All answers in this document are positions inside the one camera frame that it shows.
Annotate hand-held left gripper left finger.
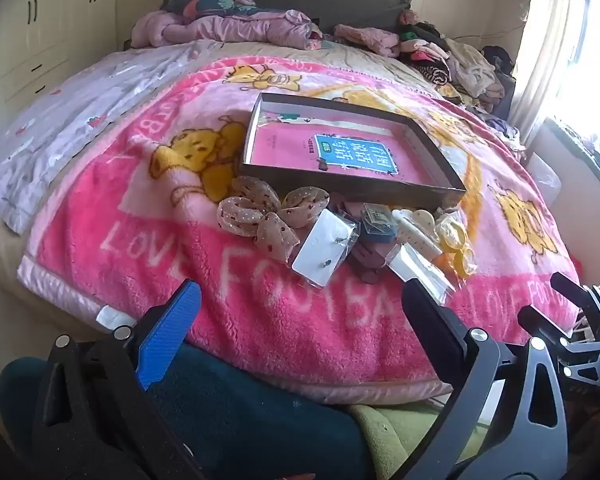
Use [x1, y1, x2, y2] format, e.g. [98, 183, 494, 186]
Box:
[30, 279, 216, 480]

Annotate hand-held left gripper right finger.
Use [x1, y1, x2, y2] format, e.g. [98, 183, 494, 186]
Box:
[401, 280, 572, 480]

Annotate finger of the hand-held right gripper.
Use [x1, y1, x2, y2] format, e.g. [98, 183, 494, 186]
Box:
[516, 304, 600, 392]
[550, 271, 600, 342]

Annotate bagged white earring card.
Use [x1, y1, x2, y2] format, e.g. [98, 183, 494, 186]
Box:
[387, 245, 461, 307]
[291, 208, 361, 289]

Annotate bagged yellow rings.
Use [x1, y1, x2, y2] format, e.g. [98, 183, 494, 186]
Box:
[432, 210, 479, 281]

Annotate pearl hair claw clip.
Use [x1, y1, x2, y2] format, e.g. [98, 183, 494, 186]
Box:
[405, 208, 440, 233]

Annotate beige polka dot bow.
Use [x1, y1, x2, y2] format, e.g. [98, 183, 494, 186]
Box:
[216, 176, 331, 264]

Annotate shallow grey cardboard box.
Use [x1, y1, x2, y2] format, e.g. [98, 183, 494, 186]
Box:
[240, 92, 468, 209]

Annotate white hair claw clip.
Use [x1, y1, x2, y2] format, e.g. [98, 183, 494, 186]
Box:
[391, 220, 443, 259]

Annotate mauve hair accessory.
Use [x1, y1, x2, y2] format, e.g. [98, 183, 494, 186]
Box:
[327, 195, 396, 284]

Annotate small blue box in bag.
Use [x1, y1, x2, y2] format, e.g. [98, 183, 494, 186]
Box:
[360, 203, 399, 239]

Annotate pink printed bear blanket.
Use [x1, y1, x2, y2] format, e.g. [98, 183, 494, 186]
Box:
[17, 57, 582, 406]

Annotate white plastic container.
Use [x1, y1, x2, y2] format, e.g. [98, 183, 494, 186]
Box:
[524, 152, 564, 197]

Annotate person's dark trouser leg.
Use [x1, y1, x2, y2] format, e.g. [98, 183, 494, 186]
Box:
[0, 340, 377, 480]

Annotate green garment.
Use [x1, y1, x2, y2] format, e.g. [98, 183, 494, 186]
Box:
[349, 402, 487, 480]

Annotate beige bed mattress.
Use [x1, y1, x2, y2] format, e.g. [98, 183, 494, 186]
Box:
[0, 200, 131, 361]

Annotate pink book with blue label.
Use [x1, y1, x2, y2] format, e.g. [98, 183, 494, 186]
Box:
[250, 119, 441, 187]

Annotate window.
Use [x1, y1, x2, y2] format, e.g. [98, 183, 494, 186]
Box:
[545, 0, 600, 161]

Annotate lavender printed bed sheet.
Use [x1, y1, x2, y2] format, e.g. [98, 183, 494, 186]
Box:
[0, 40, 221, 234]

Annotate pile of mixed clothes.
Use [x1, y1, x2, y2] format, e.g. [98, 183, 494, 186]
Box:
[397, 7, 522, 151]

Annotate cream curtain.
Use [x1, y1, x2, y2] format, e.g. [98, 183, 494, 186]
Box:
[509, 0, 597, 147]

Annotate pink fuzzy garment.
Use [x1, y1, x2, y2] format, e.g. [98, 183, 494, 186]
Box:
[332, 22, 402, 59]

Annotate pink quilted jacket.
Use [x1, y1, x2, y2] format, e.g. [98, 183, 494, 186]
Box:
[130, 7, 324, 52]

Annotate grey bed headboard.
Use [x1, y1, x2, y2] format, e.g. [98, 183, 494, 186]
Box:
[162, 0, 414, 36]

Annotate cream wardrobe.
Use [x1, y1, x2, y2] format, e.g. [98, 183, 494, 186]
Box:
[0, 0, 127, 126]

